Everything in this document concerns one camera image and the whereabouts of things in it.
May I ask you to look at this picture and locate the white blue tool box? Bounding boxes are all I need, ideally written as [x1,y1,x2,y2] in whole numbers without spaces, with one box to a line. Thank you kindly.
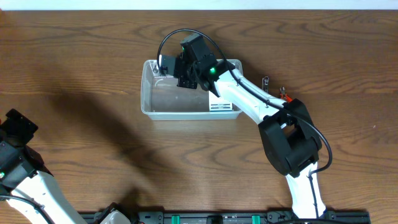
[209,92,233,112]

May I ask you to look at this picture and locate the clear plastic container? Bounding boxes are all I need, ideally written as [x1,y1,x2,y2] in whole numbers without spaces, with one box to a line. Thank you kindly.
[141,60,242,120]

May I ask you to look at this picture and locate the red handled pliers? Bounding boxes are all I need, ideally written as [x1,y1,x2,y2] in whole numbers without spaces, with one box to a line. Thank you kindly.
[279,86,293,103]

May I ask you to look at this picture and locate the small hammer black handle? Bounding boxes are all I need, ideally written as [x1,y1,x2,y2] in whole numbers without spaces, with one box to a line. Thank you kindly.
[152,63,160,76]

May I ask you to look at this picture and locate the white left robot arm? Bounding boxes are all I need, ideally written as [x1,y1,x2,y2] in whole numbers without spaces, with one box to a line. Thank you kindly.
[1,109,86,223]

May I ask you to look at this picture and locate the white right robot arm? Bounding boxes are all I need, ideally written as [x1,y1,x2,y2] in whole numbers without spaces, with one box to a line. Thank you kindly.
[174,31,328,219]

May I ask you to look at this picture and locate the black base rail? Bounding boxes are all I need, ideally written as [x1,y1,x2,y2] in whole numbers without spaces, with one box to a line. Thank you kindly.
[79,203,371,224]

